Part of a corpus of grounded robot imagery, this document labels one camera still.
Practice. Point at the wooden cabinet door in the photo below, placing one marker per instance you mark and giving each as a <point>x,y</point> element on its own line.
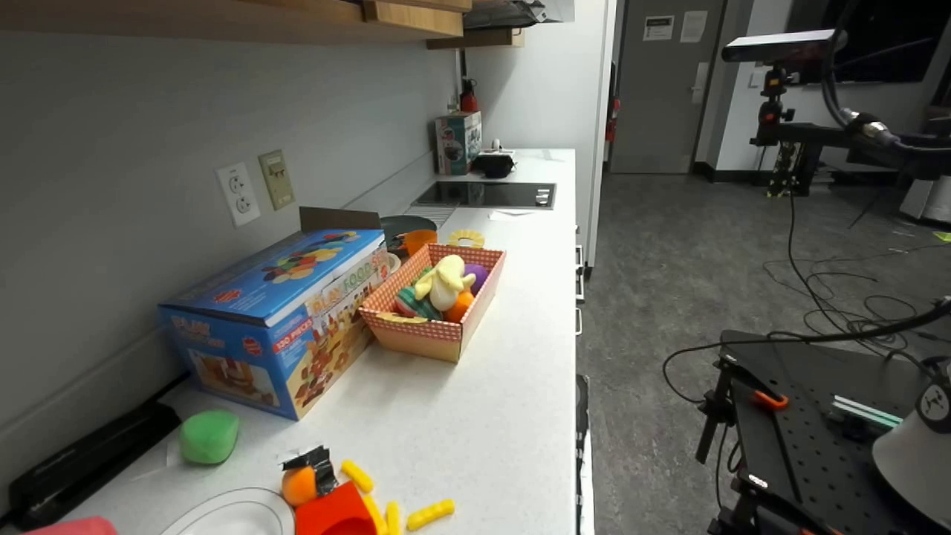
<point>442,19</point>

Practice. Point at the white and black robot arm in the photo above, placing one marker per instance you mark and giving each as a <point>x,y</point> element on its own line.
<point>916,456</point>

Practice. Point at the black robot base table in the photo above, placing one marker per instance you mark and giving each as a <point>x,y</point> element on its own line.
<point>807,421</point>

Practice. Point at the purple toy eggplant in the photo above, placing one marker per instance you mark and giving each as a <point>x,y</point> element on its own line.
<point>477,274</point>

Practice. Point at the yellow plush banana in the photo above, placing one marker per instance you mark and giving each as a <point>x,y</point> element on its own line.
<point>443,283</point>

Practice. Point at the orange toy fruit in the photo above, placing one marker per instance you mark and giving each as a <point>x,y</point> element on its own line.
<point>458,308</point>

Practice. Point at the green toy vegetable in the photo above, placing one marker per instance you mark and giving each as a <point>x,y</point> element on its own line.
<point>416,305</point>

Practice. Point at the orange plastic cup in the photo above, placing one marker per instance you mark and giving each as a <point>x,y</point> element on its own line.
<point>415,242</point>

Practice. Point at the black induction cooktop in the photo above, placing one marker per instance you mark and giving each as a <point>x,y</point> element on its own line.
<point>491,196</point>

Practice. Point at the dark grey round tray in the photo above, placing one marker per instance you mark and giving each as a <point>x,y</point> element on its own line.
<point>396,225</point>

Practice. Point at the black bowl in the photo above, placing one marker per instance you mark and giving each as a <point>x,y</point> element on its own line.
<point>494,164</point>

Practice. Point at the red checkered cardboard basket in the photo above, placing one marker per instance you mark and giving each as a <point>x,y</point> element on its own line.
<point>415,335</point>

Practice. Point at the colourful carton by stove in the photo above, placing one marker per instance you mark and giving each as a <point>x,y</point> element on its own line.
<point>455,142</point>

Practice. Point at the blue toy food box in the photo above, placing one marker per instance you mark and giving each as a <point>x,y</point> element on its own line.
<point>277,328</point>

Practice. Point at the orange and black toy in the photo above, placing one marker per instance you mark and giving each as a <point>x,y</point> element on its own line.
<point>307,476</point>

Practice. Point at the yellow toy fries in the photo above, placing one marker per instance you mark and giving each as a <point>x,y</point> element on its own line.
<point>394,515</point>

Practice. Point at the red toy fries holder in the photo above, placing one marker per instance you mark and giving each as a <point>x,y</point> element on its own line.
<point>339,512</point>

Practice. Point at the green toy food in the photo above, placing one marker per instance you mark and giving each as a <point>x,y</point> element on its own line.
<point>208,439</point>

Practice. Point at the pink folded cloth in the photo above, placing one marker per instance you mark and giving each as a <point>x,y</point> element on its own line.
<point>78,528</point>

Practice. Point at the beige wall plate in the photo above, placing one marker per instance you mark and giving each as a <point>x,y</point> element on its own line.
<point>277,181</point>

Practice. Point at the white wall outlet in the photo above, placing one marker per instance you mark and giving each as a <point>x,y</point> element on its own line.
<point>240,196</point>

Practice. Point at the black camera on boom stand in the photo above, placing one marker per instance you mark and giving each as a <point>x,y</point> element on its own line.
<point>856,132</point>

